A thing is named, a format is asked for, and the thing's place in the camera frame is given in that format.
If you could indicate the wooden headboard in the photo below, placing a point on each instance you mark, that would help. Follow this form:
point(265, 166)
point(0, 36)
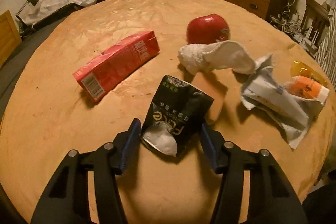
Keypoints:
point(9, 36)

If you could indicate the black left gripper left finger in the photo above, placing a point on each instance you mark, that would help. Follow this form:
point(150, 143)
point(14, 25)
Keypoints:
point(65, 198)

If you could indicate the white paper wrapper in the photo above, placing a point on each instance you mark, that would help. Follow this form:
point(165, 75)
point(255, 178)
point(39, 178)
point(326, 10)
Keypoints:
point(292, 113)

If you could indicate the red carton box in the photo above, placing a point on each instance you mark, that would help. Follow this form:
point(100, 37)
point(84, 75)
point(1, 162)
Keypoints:
point(105, 71)

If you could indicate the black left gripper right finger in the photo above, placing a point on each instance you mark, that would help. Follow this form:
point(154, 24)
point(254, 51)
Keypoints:
point(272, 199)

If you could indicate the orange plastic bottle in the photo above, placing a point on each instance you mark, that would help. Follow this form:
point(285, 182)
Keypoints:
point(307, 83)

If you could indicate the striped grey white sheet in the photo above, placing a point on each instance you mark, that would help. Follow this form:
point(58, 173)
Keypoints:
point(326, 52)

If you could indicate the red apple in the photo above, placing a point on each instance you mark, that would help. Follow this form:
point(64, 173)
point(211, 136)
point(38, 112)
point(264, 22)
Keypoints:
point(207, 30)

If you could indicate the black tissue packet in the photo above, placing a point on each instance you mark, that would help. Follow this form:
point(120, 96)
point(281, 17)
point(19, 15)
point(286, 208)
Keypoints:
point(175, 111)

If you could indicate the white tissue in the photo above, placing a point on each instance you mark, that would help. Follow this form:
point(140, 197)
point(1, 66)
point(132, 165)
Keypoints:
point(216, 56)

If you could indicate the dark wooden side table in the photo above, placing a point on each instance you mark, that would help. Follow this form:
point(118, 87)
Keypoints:
point(315, 23)

